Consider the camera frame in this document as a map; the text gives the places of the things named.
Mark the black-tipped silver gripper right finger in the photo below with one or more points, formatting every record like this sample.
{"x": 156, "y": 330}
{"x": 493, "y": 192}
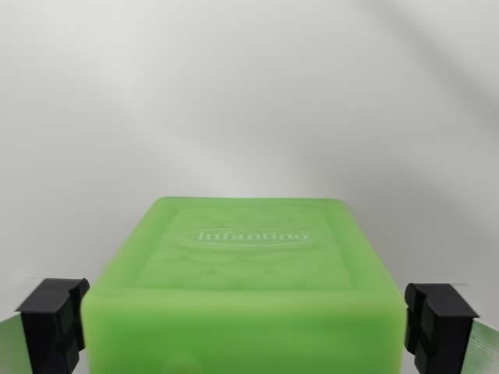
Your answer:
{"x": 444, "y": 331}

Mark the green soft infantino cube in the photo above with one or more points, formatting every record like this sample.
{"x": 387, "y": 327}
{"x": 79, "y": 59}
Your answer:
{"x": 241, "y": 304}

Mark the black-tipped silver gripper left finger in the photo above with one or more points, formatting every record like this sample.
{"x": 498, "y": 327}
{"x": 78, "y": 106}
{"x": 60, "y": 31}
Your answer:
{"x": 43, "y": 323}

